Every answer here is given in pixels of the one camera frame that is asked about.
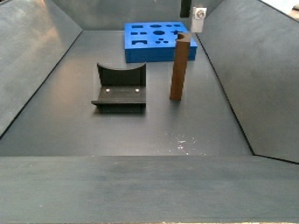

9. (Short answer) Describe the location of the blue foam shape-sorter block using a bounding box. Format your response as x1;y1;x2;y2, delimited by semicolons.
124;21;188;63

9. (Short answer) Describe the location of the dark grey curved fixture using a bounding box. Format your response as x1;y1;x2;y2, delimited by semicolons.
90;64;145;107

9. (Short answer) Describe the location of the brown arch block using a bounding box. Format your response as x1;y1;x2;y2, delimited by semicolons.
169;32;192;101

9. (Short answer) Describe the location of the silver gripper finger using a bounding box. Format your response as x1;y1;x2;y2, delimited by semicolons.
180;0;192;18
191;7;207;32

